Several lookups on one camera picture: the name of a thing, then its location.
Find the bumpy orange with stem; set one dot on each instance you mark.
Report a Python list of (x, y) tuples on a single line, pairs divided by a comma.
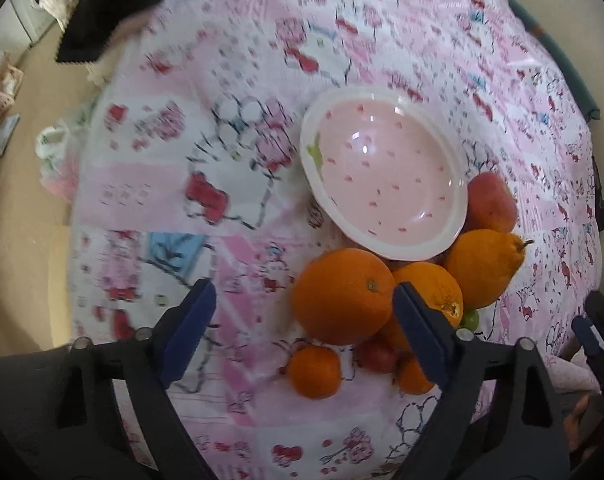
[(483, 262)]

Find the red cherry tomato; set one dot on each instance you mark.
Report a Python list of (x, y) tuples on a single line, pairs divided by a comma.
[(376, 355)]

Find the pink cartoon print bedsheet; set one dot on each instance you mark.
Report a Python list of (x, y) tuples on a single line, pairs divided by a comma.
[(243, 139)]

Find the orange with torn peel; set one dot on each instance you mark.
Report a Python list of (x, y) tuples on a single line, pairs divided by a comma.
[(436, 286)]

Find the black cloth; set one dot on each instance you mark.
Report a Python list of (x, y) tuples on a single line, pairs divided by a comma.
[(91, 27)]

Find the red apple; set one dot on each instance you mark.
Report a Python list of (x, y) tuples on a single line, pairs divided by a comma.
[(491, 204)]

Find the teal bed edge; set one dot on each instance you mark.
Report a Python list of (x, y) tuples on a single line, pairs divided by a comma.
[(581, 94)]

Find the green grape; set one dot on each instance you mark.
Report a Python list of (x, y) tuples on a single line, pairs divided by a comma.
[(470, 320)]

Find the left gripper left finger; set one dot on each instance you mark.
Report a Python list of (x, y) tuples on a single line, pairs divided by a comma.
[(91, 442)]

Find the white plastic bag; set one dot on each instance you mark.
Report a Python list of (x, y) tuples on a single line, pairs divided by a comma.
[(60, 148)]

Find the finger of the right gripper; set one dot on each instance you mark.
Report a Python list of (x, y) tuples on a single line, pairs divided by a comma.
[(589, 331)]

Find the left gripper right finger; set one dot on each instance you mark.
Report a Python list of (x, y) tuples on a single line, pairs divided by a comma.
[(498, 415)]

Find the white washing machine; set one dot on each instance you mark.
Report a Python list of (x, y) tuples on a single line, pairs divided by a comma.
[(29, 2)]

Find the large round orange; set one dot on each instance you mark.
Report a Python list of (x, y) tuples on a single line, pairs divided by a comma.
[(343, 297)]

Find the pink strawberry pattern bowl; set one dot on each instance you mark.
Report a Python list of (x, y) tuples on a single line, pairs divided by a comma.
[(384, 172)]

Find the small mandarin orange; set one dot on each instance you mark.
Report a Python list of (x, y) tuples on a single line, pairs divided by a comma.
[(315, 372)]

